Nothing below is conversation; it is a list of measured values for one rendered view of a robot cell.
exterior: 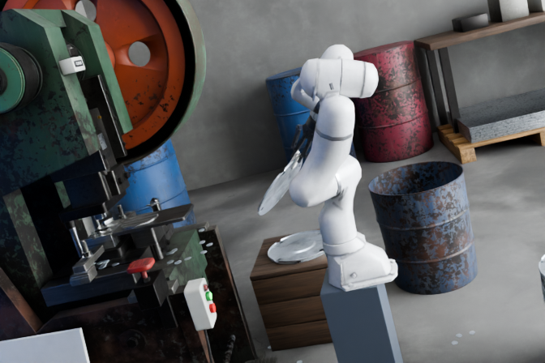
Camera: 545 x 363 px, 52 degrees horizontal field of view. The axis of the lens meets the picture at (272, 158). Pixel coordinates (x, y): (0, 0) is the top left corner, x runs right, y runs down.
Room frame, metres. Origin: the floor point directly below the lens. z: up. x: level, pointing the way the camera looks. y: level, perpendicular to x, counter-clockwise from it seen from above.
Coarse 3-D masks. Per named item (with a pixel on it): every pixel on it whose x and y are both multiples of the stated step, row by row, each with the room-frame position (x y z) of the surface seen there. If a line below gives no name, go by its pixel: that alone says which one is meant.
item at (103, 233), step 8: (112, 224) 1.81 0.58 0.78; (96, 232) 1.78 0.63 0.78; (104, 232) 1.75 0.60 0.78; (112, 232) 1.73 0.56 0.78; (88, 240) 1.72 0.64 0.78; (96, 240) 1.71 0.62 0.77; (104, 240) 1.71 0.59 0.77; (112, 240) 1.70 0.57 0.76; (120, 240) 1.76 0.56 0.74; (88, 248) 1.72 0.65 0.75; (104, 248) 1.71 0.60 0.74
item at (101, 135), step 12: (96, 108) 1.84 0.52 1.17; (96, 120) 1.80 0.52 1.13; (108, 144) 1.83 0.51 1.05; (108, 156) 1.80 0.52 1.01; (120, 168) 1.79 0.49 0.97; (72, 180) 1.71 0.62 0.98; (84, 180) 1.71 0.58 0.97; (96, 180) 1.70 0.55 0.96; (108, 180) 1.72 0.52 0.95; (120, 180) 1.73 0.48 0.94; (72, 192) 1.71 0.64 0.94; (84, 192) 1.71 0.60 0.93; (96, 192) 1.70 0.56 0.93; (108, 192) 1.71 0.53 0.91; (120, 192) 1.73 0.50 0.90; (72, 204) 1.72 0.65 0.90; (84, 204) 1.71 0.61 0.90
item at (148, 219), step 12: (192, 204) 1.79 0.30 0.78; (144, 216) 1.78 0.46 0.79; (156, 216) 1.75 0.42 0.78; (168, 216) 1.73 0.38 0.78; (180, 216) 1.69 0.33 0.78; (120, 228) 1.74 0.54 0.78; (132, 228) 1.70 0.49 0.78; (144, 228) 1.69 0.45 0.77; (156, 228) 1.74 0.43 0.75; (144, 240) 1.72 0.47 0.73; (156, 240) 1.72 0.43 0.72; (168, 240) 1.79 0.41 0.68; (156, 252) 1.71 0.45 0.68
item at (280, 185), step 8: (288, 168) 2.09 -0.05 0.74; (296, 168) 2.21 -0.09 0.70; (280, 176) 2.06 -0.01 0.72; (288, 176) 2.20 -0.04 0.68; (272, 184) 2.05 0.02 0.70; (280, 184) 2.16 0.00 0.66; (288, 184) 2.26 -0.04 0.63; (272, 192) 2.11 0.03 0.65; (280, 192) 2.23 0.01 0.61; (264, 200) 2.07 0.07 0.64; (272, 200) 2.19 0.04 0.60; (264, 208) 2.15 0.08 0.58
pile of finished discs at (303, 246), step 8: (304, 232) 2.35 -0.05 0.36; (312, 232) 2.33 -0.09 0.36; (320, 232) 2.30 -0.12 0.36; (288, 240) 2.31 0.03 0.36; (296, 240) 2.29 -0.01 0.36; (304, 240) 2.25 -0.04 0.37; (312, 240) 2.22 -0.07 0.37; (320, 240) 2.22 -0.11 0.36; (272, 248) 2.27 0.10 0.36; (280, 248) 2.25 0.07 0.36; (288, 248) 2.21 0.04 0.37; (296, 248) 2.19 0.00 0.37; (304, 248) 2.16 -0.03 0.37; (312, 248) 2.15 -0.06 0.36; (320, 248) 2.13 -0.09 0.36; (272, 256) 2.18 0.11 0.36; (280, 256) 2.16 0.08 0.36; (288, 256) 2.14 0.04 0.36; (296, 256) 2.12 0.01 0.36; (304, 256) 2.10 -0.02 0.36; (312, 256) 2.07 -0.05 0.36
